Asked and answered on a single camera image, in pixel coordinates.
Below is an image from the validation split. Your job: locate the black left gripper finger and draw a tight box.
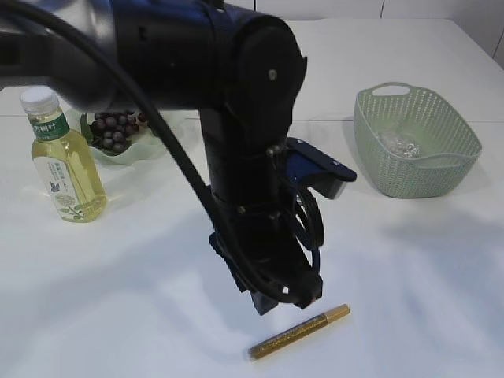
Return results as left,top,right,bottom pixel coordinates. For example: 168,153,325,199
249,291,278,316

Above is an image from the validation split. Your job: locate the purple grape bunch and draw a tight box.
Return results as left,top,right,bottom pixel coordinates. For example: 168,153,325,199
79,110,149,156

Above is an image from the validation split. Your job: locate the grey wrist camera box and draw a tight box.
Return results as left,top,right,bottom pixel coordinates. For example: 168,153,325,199
286,137,358,200

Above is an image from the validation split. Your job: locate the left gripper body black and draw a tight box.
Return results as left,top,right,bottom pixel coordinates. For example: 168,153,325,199
209,200,324,309

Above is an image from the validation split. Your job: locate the green plastic woven basket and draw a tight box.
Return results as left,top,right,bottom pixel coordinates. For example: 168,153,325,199
354,83,482,198

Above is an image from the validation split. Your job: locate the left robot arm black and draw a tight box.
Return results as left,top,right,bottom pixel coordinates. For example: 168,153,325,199
1,1,324,313

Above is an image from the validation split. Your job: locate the clear plastic sheet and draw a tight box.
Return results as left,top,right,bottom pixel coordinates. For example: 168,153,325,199
379,130,421,159

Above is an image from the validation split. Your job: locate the green wavy glass plate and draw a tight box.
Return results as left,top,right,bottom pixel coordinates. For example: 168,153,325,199
64,109,183,165

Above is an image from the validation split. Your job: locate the gold glitter marker pen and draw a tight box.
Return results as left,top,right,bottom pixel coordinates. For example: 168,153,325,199
247,304,350,361

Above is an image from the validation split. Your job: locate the yellow tea bottle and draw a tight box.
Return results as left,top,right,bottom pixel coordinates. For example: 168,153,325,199
20,86,107,223

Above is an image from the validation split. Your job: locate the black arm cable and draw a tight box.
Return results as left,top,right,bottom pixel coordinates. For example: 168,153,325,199
0,0,328,306

